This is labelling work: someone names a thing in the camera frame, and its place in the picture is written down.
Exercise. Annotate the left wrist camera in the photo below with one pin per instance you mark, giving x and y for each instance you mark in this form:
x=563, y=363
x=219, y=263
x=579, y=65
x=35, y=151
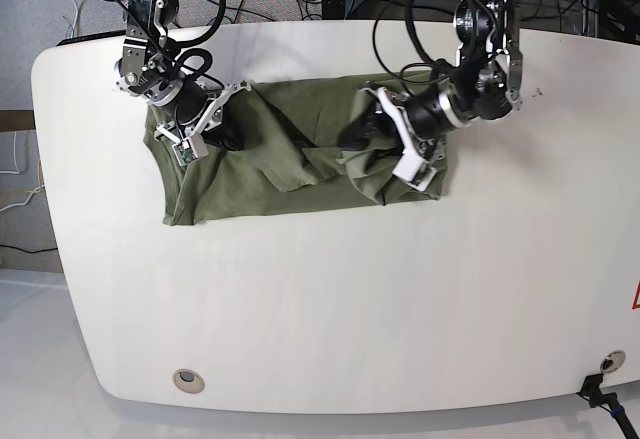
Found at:
x=415, y=171

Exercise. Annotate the table grommet hole right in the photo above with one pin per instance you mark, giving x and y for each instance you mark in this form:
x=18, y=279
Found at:
x=613, y=361

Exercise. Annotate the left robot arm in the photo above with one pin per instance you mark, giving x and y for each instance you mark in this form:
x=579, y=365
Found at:
x=483, y=83

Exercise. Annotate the table grommet hole left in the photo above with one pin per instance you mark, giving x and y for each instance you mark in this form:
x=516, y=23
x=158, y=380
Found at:
x=188, y=381

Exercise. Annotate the olive green T-shirt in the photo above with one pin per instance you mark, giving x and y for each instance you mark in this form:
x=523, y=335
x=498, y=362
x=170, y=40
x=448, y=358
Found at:
x=290, y=162

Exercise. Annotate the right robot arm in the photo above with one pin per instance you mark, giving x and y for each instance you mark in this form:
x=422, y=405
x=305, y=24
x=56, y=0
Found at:
x=172, y=77

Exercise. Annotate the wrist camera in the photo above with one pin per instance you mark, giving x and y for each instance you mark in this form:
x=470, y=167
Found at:
x=190, y=149
x=415, y=171

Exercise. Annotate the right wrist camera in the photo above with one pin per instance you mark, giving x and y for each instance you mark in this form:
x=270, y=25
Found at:
x=190, y=149

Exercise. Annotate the table grommet hole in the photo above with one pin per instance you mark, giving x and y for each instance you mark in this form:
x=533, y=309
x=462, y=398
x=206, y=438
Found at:
x=188, y=381
x=613, y=361

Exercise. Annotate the red warning sticker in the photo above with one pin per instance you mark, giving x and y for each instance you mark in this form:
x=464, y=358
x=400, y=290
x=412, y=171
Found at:
x=636, y=300

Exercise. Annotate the black table leg base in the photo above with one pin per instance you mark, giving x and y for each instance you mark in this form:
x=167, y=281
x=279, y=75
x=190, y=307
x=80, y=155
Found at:
x=339, y=9

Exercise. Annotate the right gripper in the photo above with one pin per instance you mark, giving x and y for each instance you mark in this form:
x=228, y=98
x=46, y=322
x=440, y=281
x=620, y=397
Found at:
x=193, y=110

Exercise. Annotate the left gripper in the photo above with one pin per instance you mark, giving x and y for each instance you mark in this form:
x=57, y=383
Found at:
x=420, y=121

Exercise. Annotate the black clamp with cable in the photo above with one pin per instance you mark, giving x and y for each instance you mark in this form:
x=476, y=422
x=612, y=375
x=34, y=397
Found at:
x=591, y=392

